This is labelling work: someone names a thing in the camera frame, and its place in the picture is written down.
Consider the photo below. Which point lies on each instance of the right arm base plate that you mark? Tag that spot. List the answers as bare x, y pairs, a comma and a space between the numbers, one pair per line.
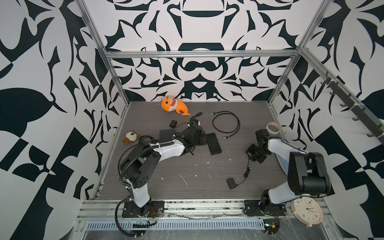
263, 208

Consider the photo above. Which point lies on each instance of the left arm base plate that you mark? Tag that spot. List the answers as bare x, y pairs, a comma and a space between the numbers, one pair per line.
151, 209

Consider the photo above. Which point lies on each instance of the small brown plush toy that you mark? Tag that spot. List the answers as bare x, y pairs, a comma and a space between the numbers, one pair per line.
130, 137

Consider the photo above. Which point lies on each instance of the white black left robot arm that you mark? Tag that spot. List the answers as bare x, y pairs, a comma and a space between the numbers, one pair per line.
140, 164

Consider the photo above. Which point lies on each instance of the cream round wall clock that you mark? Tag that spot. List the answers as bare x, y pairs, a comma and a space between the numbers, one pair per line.
307, 211

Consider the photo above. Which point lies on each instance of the grey wall hook rail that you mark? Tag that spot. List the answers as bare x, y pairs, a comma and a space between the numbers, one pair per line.
361, 111

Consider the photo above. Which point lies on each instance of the aluminium frame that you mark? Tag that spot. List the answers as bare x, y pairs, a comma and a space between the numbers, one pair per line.
239, 65

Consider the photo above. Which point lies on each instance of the blue glasses case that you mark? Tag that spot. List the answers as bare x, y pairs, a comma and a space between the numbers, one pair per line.
284, 164

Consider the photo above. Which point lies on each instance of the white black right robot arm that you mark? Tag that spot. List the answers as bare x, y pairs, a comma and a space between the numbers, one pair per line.
307, 174

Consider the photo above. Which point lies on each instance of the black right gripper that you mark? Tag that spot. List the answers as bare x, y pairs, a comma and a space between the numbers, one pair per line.
249, 152

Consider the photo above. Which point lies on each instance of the orange plush fish toy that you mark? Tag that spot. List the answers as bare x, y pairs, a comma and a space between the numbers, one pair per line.
171, 104

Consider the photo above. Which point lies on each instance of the white double-sided tape roll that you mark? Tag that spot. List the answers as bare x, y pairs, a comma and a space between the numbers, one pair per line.
273, 128

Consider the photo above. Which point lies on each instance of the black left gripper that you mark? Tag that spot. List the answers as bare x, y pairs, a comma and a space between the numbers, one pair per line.
203, 137

